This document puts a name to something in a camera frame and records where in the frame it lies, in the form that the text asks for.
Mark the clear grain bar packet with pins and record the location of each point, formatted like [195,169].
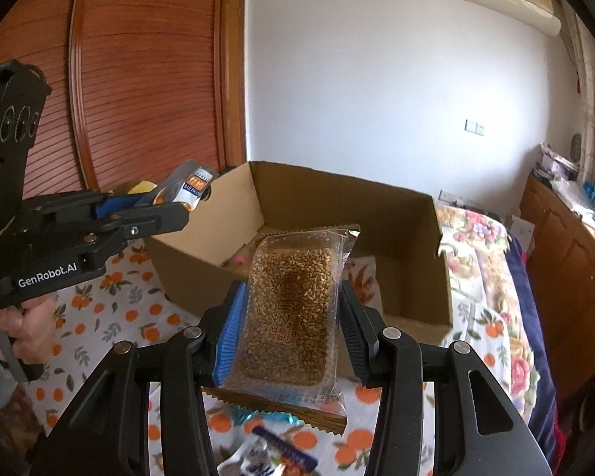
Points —
[287,317]

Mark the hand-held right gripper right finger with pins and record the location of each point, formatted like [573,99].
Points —
[354,332]

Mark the floral blanket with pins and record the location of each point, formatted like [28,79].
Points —
[480,238]

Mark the brown cardboard box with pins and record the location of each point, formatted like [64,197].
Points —
[401,238]

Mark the white paper bag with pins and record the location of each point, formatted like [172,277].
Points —
[523,233]

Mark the stack of pink boxes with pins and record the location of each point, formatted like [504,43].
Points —
[555,163]

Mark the white packet with blue print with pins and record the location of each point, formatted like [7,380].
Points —
[277,448]

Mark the person's left hand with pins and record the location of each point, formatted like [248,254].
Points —
[34,332]

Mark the teal snack packet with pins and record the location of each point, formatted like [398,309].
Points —
[247,412]

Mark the wooden wardrobe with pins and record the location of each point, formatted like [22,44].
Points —
[143,84]

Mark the blue bottles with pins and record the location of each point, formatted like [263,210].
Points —
[594,194]

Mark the silver packet with orange label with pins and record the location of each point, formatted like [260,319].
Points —
[193,186]

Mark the brown snack packet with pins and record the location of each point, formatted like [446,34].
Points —
[322,421]

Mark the yellow plush toy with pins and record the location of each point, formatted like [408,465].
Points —
[141,187]

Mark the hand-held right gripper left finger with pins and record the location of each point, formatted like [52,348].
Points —
[230,332]

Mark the dark blue blanket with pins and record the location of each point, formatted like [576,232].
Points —
[530,357]

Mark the white plastic bags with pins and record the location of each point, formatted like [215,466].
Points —
[567,189]

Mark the wooden cabinet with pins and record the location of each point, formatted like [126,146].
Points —
[565,267]

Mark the white wall switch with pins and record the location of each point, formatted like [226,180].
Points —
[475,126]

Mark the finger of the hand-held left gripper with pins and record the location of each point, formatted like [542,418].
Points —
[153,220]
[111,204]

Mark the pale curtain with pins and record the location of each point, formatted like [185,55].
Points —
[587,109]

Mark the orange fruit print bedsheet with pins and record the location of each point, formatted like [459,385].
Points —
[124,307]

